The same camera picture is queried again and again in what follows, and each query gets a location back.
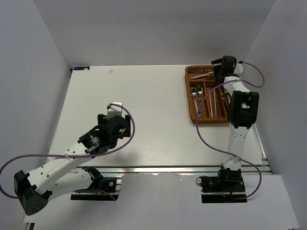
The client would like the wicker cutlery tray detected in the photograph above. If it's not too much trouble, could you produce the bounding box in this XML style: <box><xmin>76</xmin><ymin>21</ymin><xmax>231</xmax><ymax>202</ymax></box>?
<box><xmin>185</xmin><ymin>65</ymin><xmax>230</xmax><ymax>125</ymax></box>

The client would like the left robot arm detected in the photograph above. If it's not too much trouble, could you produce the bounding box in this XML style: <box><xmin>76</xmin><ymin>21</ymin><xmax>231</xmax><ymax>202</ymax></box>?
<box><xmin>14</xmin><ymin>115</ymin><xmax>132</xmax><ymax>216</ymax></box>

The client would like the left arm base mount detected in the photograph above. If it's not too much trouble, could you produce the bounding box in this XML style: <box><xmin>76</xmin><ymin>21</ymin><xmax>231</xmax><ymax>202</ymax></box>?
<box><xmin>71</xmin><ymin>166</ymin><xmax>121</xmax><ymax>201</ymax></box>

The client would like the purple cable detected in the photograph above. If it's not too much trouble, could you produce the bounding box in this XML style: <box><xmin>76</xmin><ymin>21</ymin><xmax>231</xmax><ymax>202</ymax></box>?
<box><xmin>195</xmin><ymin>61</ymin><xmax>266</xmax><ymax>201</ymax></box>
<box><xmin>0</xmin><ymin>103</ymin><xmax>135</xmax><ymax>199</ymax></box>

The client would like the dark handled spoon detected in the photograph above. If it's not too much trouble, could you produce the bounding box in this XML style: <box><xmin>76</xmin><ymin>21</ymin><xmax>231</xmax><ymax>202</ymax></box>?
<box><xmin>197</xmin><ymin>85</ymin><xmax>203</xmax><ymax>118</ymax></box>

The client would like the pink handled spoon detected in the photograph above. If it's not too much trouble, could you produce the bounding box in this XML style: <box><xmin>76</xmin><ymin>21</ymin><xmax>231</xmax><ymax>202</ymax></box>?
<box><xmin>190</xmin><ymin>87</ymin><xmax>199</xmax><ymax>118</ymax></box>

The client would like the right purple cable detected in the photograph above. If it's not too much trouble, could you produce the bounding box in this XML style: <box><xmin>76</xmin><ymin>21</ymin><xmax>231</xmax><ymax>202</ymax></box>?
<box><xmin>195</xmin><ymin>61</ymin><xmax>266</xmax><ymax>201</ymax></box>

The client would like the aluminium table rail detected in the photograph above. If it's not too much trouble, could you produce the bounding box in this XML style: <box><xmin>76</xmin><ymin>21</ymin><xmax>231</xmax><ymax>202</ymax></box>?
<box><xmin>71</xmin><ymin>165</ymin><xmax>272</xmax><ymax>175</ymax></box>

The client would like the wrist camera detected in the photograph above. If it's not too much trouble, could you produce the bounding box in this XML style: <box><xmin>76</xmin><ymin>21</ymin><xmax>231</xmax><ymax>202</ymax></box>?
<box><xmin>234</xmin><ymin>63</ymin><xmax>244</xmax><ymax>74</ymax></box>
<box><xmin>106</xmin><ymin>102</ymin><xmax>123</xmax><ymax>119</ymax></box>

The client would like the white chopstick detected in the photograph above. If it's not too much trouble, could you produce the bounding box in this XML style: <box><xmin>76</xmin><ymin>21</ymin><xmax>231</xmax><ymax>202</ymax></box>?
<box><xmin>209</xmin><ymin>93</ymin><xmax>215</xmax><ymax>118</ymax></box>
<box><xmin>213</xmin><ymin>90</ymin><xmax>220</xmax><ymax>117</ymax></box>

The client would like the pink handled knife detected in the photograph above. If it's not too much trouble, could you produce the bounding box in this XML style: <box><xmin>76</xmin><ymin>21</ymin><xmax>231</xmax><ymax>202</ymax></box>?
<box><xmin>191</xmin><ymin>71</ymin><xmax>214</xmax><ymax>80</ymax></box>

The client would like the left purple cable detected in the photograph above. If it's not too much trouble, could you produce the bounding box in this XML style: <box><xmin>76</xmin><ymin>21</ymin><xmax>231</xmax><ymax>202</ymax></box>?
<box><xmin>0</xmin><ymin>103</ymin><xmax>135</xmax><ymax>199</ymax></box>

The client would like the dark handled fork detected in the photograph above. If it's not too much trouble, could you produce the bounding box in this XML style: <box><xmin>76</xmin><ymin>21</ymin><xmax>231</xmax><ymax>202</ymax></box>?
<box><xmin>223</xmin><ymin>87</ymin><xmax>231</xmax><ymax>109</ymax></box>

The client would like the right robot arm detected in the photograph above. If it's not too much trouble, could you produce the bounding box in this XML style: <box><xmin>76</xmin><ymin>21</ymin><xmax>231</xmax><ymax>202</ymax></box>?
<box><xmin>212</xmin><ymin>56</ymin><xmax>259</xmax><ymax>191</ymax></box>

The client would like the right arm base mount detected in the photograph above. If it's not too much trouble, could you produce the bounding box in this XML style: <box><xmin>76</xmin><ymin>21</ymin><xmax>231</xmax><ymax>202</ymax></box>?
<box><xmin>195</xmin><ymin>176</ymin><xmax>247</xmax><ymax>204</ymax></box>

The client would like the blue label sticker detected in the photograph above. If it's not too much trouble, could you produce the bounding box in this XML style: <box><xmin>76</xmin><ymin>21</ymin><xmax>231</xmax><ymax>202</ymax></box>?
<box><xmin>73</xmin><ymin>66</ymin><xmax>90</xmax><ymax>71</ymax></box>

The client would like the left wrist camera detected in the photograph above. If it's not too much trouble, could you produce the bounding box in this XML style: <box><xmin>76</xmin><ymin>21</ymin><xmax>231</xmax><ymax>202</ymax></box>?
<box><xmin>106</xmin><ymin>102</ymin><xmax>123</xmax><ymax>119</ymax></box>

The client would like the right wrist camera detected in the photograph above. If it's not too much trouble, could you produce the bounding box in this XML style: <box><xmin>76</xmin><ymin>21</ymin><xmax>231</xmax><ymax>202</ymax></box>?
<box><xmin>234</xmin><ymin>63</ymin><xmax>244</xmax><ymax>74</ymax></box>

